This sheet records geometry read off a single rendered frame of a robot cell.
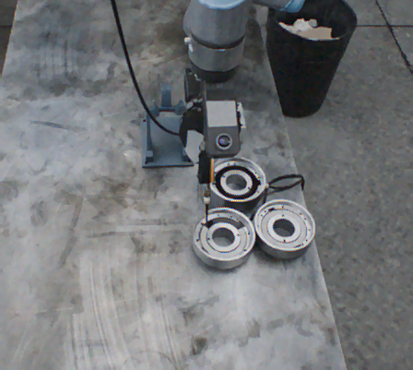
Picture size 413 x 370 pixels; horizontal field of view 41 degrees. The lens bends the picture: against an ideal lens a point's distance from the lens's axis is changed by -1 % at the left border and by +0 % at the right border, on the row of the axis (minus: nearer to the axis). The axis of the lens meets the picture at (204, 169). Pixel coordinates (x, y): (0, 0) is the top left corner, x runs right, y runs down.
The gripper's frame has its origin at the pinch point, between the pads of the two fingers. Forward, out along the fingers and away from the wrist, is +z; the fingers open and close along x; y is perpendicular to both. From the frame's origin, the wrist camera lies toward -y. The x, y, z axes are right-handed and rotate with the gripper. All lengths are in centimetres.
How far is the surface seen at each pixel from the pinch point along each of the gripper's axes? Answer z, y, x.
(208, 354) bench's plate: 12.8, -27.7, 1.6
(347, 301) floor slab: 93, 16, -54
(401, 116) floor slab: 93, 98, -101
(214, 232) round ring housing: 10.5, -7.2, -1.4
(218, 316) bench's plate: 12.8, -21.6, -0.7
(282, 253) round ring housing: 9.8, -12.6, -12.2
